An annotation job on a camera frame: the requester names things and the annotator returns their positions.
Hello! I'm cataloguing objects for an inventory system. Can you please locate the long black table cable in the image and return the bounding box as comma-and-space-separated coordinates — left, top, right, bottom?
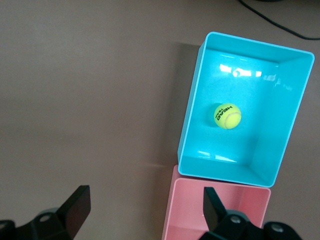
237, 0, 320, 41

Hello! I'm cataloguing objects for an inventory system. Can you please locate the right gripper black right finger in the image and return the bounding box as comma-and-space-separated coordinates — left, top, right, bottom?
199, 186, 304, 240

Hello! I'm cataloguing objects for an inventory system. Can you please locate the blue plastic bin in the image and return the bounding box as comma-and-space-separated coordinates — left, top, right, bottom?
176, 31, 316, 189

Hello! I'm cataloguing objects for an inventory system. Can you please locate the yellow tennis ball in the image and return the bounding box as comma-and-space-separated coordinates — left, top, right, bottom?
213, 102, 242, 130

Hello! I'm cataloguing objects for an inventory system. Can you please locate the pink plastic bin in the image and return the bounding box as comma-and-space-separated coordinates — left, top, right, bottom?
161, 164, 272, 240

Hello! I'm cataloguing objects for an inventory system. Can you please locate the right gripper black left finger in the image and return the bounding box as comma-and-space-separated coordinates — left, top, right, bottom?
0, 184, 92, 240

